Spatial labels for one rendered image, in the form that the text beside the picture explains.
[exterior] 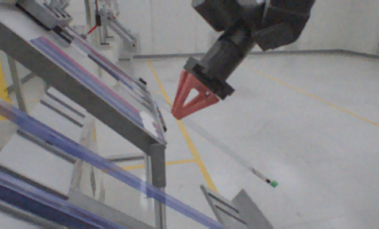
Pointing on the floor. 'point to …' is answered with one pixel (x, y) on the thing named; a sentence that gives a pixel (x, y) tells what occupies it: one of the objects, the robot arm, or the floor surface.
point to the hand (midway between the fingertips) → (177, 112)
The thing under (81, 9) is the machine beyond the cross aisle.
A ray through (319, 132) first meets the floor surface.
